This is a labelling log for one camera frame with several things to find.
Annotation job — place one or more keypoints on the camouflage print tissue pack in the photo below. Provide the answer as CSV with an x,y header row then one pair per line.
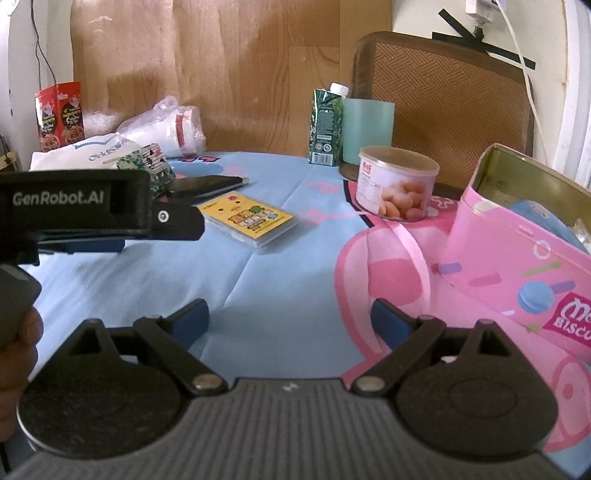
x,y
154,170

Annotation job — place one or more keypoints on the plastic bag of cups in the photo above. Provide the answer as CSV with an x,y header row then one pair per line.
x,y
171,124

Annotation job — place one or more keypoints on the person's left hand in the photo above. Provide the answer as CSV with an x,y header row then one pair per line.
x,y
18,364

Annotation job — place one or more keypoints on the red snack box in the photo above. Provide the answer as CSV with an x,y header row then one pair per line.
x,y
60,115

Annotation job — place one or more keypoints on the green drink carton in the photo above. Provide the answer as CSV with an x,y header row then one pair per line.
x,y
325,129

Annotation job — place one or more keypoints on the large white tissue pack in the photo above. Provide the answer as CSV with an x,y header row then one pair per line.
x,y
87,154

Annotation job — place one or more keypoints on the black tape strips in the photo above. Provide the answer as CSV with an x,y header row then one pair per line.
x,y
485,46

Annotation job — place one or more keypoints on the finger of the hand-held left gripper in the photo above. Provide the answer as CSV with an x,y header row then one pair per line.
x,y
178,224
83,246

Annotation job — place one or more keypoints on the yellow card case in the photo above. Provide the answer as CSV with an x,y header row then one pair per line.
x,y
249,219

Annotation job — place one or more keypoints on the white power strip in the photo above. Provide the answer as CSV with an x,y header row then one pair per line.
x,y
482,9

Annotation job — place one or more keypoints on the round snack tin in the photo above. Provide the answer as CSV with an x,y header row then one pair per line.
x,y
397,184

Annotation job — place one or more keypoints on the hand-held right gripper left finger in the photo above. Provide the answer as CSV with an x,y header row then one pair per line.
x,y
189,323

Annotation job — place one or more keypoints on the pink biscuit tin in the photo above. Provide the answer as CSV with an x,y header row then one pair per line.
x,y
508,267

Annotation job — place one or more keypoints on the white window frame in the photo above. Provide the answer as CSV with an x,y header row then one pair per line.
x,y
577,92

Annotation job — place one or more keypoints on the black flat case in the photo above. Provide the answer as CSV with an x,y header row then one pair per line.
x,y
207,184

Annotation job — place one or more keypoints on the wood pattern wall sheet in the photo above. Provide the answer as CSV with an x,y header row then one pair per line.
x,y
231,69

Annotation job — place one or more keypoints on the pale green cup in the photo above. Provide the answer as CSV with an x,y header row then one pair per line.
x,y
369,134

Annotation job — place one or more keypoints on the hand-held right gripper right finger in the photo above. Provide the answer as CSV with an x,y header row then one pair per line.
x,y
390,323

